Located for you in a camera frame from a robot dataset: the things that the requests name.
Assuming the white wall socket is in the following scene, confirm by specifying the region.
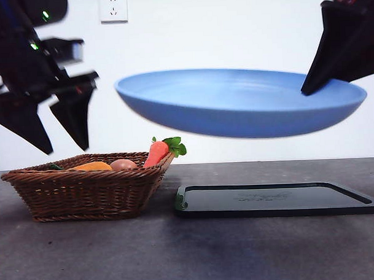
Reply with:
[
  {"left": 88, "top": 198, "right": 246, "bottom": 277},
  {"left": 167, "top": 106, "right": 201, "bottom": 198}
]
[{"left": 99, "top": 0, "right": 129, "bottom": 25}]

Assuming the brown wicker basket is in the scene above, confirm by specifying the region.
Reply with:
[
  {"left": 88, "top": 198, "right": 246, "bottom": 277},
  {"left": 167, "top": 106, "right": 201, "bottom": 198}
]
[{"left": 0, "top": 151, "right": 178, "bottom": 225}]

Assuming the pale grey camera box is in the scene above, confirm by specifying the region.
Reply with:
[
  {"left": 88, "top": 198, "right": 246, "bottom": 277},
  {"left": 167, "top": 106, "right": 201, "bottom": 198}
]
[{"left": 53, "top": 37, "right": 86, "bottom": 64}]

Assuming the orange carrot with green leaves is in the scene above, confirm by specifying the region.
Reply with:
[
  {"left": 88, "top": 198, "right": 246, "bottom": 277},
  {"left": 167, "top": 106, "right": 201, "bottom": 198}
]
[{"left": 142, "top": 136, "right": 188, "bottom": 168}]

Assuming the blue round plate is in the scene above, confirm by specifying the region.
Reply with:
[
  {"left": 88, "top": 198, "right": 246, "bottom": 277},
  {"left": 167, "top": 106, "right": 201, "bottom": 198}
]
[{"left": 114, "top": 63, "right": 369, "bottom": 144}]

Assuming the black rectangular tray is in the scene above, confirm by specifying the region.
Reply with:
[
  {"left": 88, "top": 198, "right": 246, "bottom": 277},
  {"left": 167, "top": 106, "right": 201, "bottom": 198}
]
[{"left": 172, "top": 178, "right": 374, "bottom": 222}]

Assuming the yellow-orange corn cob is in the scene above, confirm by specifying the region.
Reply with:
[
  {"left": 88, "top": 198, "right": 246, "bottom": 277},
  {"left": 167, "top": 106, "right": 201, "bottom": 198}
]
[{"left": 69, "top": 161, "right": 114, "bottom": 173}]

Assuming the brown egg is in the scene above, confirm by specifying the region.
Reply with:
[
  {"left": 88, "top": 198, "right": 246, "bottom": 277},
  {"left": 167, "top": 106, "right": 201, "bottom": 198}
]
[{"left": 110, "top": 159, "right": 139, "bottom": 172}]

